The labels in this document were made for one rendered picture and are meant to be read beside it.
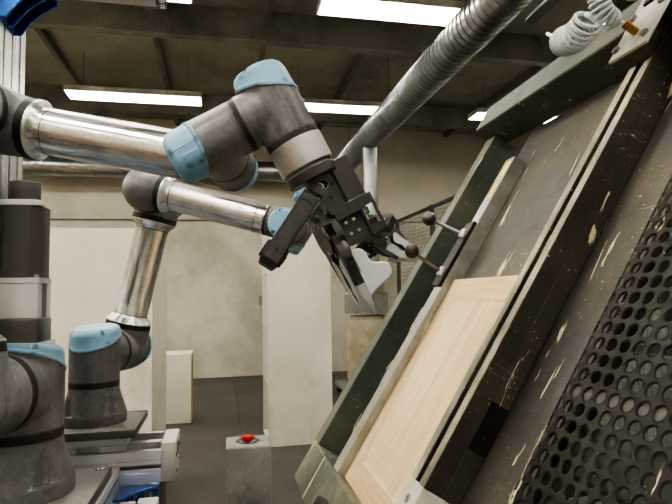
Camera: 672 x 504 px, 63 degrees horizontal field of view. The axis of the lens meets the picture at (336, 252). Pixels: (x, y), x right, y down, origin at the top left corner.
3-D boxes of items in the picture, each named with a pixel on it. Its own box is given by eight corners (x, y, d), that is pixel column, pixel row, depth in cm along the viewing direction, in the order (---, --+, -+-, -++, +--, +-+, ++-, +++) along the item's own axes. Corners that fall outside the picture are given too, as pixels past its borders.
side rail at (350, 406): (345, 457, 164) (314, 438, 162) (513, 158, 182) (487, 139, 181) (349, 463, 158) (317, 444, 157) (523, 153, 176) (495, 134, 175)
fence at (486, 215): (346, 473, 139) (333, 466, 138) (517, 167, 155) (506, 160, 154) (350, 480, 134) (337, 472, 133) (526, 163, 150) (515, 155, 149)
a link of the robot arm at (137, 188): (112, 152, 132) (305, 202, 126) (133, 163, 143) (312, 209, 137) (98, 198, 131) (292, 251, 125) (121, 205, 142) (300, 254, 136)
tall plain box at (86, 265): (78, 484, 393) (82, 242, 406) (165, 477, 406) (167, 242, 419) (38, 539, 305) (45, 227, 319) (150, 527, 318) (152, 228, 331)
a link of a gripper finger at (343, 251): (368, 281, 70) (336, 220, 70) (357, 287, 70) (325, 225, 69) (359, 282, 75) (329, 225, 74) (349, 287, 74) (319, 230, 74)
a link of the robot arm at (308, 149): (272, 147, 70) (267, 162, 78) (289, 179, 70) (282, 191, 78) (323, 123, 71) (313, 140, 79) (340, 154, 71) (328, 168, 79)
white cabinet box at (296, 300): (263, 430, 539) (261, 224, 555) (321, 426, 551) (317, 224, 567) (268, 447, 481) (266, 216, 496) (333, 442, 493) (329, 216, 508)
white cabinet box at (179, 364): (139, 417, 612) (140, 352, 618) (193, 413, 624) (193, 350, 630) (133, 426, 569) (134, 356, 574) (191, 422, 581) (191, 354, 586)
